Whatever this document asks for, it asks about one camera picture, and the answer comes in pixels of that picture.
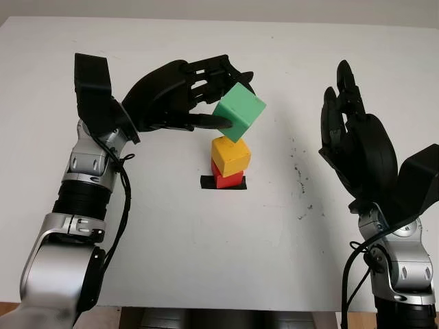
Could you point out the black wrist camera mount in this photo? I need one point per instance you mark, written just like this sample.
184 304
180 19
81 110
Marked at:
94 96
415 181

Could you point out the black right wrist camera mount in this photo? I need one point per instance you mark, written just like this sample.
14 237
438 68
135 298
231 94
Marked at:
415 181

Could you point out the green cube block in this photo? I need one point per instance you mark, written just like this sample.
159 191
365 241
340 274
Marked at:
240 106

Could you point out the black tape strip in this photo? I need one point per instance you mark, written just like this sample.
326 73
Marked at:
207 182

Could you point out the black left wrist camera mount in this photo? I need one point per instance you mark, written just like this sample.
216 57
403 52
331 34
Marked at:
94 96

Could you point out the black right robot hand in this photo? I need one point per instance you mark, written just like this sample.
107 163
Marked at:
367 154

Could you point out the red cube block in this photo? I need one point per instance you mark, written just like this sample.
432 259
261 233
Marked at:
229 180

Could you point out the yellow cube block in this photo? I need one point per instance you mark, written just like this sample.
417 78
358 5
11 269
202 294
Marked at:
229 154

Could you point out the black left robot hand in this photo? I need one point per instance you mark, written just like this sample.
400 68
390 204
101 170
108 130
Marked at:
161 96

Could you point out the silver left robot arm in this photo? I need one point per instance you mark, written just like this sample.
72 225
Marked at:
55 267

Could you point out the dark grey robot torso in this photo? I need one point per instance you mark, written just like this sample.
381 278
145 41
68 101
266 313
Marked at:
223 318

